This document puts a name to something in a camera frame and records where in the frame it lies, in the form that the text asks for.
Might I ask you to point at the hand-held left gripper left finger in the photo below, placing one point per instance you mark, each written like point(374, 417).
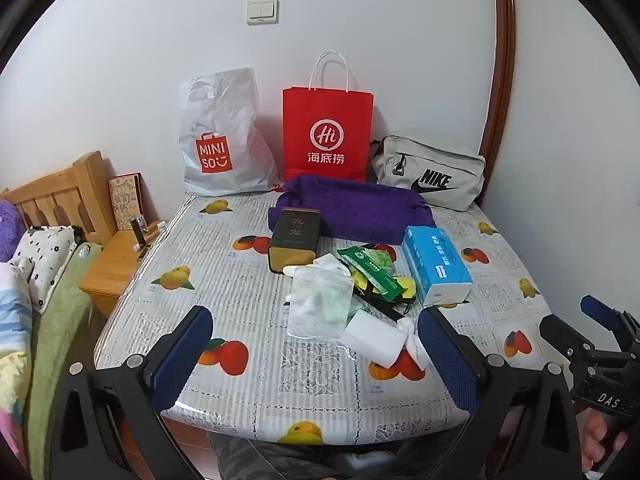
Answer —
point(182, 355)

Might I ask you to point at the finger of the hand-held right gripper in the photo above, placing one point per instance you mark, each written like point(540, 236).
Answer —
point(597, 310)
point(562, 337)

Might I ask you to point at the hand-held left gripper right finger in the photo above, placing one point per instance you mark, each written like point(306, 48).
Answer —
point(447, 360)

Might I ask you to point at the white knit glove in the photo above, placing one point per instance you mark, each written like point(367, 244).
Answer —
point(322, 262)
point(411, 347)

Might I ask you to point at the white sponge block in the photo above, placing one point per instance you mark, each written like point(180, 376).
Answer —
point(372, 337)

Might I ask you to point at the yellow and black pouch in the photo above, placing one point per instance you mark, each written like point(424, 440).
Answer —
point(407, 287)

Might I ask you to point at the green sachet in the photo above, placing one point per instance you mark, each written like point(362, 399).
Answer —
point(375, 274)

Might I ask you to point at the light green packet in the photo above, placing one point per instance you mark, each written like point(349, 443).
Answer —
point(381, 260)

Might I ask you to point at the clear mesh pouch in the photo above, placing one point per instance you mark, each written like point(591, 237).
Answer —
point(320, 300)

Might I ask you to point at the purple fabric storage basket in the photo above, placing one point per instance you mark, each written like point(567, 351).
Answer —
point(360, 210)

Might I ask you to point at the person's right hand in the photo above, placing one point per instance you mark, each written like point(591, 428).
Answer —
point(597, 440)

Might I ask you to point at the blue tissue pack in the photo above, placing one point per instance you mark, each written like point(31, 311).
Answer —
point(435, 265)

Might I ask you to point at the wooden bedside table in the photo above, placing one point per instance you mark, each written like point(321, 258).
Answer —
point(115, 265)

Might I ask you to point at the green blanket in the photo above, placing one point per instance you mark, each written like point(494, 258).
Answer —
point(60, 340)

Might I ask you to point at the dark small bottle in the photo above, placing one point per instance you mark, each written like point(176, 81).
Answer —
point(139, 232)

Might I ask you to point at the dark tea tin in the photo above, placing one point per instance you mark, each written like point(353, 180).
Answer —
point(292, 235)

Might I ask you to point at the patterned notebook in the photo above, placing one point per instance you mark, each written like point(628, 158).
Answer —
point(125, 200)

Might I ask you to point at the white pillow black dots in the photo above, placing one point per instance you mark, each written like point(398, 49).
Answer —
point(45, 260)

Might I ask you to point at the colourful striped blanket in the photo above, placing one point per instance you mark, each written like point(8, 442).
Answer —
point(15, 335)

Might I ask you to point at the wooden bed headboard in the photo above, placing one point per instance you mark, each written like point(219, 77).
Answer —
point(90, 185)

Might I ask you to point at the grey waist bag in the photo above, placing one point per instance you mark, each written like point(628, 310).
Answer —
point(450, 165)

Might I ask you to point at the purple plush toy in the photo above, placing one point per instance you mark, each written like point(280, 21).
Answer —
point(10, 230)

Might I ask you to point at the white plastic shopping bag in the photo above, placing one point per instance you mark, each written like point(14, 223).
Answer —
point(225, 110)

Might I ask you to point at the red paper bag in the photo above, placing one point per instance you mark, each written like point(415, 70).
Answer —
point(327, 110)

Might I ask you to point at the wooden door frame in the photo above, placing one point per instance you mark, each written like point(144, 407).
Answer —
point(500, 60)

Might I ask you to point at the white light switch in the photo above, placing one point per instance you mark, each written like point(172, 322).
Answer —
point(262, 11)

